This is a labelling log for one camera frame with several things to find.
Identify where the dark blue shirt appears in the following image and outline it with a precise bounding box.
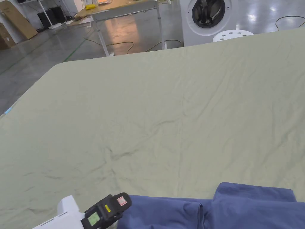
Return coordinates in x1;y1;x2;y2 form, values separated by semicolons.
117;182;305;229

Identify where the white washing machine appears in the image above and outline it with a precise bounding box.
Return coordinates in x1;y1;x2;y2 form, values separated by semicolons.
178;0;240;47

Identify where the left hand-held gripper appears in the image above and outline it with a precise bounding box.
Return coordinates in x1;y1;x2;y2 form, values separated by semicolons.
32;192;132;229

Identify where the long brown cardboard carton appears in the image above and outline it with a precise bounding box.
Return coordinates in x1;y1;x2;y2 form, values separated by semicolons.
0;0;38;40

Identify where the black box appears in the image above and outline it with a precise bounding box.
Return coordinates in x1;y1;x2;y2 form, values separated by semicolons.
37;7;66;29

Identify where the dark cable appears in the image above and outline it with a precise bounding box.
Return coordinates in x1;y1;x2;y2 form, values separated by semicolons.
275;15;305;30

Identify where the bed with pale green sheet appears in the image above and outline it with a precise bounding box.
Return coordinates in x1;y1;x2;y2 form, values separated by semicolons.
0;27;305;229

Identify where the white round stool with holes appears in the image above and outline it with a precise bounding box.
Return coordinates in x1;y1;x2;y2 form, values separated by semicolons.
213;29;254;43

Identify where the grey table with wooden top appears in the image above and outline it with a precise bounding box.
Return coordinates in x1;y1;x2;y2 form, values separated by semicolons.
74;0;165;57

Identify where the yellow cable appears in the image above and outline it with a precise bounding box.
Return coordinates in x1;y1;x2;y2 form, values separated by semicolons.
83;39;184;54

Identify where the white power strip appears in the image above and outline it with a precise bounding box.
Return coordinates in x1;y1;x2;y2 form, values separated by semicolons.
49;20;75;30

